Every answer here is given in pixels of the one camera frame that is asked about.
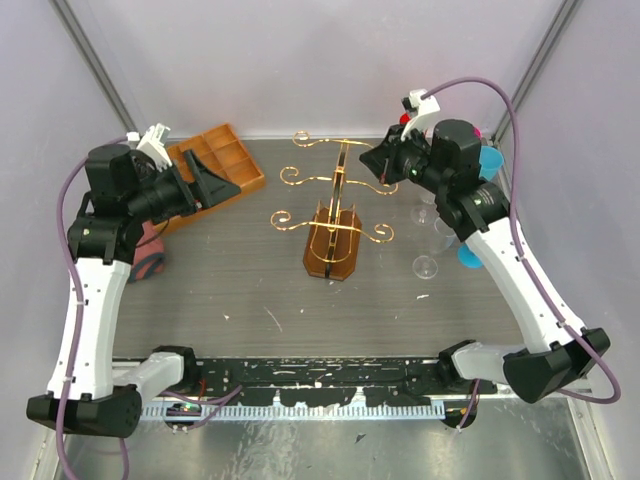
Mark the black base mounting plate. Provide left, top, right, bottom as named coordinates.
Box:
left=169, top=357, right=474, bottom=408

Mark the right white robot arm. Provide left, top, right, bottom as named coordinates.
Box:
left=360, top=119, right=611, bottom=403

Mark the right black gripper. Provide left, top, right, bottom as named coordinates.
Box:
left=360, top=122, right=449, bottom=196

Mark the clear wine glass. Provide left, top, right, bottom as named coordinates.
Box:
left=412, top=218, right=457, bottom=280
left=410, top=191, right=438, bottom=226

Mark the gold wire wine glass rack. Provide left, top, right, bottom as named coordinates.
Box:
left=270, top=130, right=398, bottom=281

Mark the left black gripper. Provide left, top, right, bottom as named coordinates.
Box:
left=128, top=148, right=242, bottom=222

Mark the clear front wine glass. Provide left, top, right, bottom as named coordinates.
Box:
left=412, top=218, right=457, bottom=280

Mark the wooden compartment tray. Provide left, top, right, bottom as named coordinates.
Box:
left=155, top=123, right=266, bottom=235

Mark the light blue plastic wine glass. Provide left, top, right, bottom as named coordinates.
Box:
left=479, top=146, right=504, bottom=181

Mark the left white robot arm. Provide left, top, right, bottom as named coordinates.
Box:
left=26, top=143, right=241, bottom=439

